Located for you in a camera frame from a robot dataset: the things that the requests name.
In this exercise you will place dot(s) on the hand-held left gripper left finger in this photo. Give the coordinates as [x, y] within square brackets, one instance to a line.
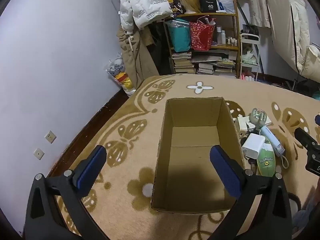
[87, 172]

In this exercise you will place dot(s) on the green and white packets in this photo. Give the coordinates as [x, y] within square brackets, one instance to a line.
[248, 57]

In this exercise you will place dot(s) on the cardboard box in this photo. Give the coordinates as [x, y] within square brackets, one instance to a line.
[195, 155]

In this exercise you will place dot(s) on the green Pochacco packet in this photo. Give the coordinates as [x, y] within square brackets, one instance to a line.
[266, 162]

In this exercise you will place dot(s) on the cream padded duvet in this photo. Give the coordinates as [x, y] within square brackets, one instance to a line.
[295, 25]

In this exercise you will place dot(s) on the cream hanging curtain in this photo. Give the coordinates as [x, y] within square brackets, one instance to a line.
[255, 2]

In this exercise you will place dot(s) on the dark hanging clothes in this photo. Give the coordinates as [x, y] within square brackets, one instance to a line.
[160, 47]

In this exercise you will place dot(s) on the white wall socket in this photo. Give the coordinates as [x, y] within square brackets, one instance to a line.
[50, 136]
[39, 153]

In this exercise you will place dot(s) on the black item on cart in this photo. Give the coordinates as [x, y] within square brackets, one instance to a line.
[250, 31]

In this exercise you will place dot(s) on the white puffer jacket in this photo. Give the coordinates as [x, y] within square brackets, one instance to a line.
[142, 2]

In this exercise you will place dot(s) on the narrow stack of books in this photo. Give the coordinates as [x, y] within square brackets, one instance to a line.
[182, 63]

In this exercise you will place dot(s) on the black rectangular box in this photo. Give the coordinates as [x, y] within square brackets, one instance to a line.
[209, 4]

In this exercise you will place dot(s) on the white cube adapter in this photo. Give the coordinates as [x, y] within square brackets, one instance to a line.
[242, 126]

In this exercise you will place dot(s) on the white charger adapter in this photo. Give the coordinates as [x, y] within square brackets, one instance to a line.
[252, 146]

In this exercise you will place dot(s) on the wooden shelf unit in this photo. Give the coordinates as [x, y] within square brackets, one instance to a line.
[225, 16]

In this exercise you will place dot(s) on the wide stack of books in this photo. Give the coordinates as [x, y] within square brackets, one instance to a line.
[215, 66]

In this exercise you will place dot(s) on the blonde wig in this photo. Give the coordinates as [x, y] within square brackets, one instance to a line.
[190, 1]

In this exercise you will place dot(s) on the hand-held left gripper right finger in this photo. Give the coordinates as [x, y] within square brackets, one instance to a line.
[226, 172]

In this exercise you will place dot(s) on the light blue handheld device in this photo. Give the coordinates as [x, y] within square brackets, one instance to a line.
[268, 136]

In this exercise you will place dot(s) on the teal bag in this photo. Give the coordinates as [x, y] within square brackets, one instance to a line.
[180, 36]

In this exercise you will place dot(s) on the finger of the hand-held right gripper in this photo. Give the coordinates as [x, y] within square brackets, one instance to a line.
[318, 120]
[303, 137]

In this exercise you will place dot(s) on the white bottles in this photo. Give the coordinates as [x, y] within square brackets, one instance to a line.
[221, 36]

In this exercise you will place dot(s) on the white metal cart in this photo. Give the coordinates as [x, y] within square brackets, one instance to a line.
[250, 66]

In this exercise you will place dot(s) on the green cartoon print case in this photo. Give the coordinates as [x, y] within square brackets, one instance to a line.
[257, 116]

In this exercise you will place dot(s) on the clear bag of plush toys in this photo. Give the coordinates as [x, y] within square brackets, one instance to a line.
[120, 72]

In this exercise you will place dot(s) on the red patterned gift bag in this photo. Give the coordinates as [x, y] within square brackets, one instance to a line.
[201, 36]

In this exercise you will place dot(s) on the row of small bottles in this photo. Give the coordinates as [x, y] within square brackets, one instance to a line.
[232, 42]

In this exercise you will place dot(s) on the white box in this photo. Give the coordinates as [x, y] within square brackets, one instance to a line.
[268, 121]

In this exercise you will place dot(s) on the row of pink bottles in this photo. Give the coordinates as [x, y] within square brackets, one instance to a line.
[247, 77]

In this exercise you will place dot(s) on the teal round object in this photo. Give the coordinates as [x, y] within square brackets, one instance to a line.
[317, 95]

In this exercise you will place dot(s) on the beige hanging coat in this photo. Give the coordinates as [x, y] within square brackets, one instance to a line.
[136, 57]

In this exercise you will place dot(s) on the beige butterfly pattern rug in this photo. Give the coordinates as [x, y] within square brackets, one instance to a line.
[125, 160]

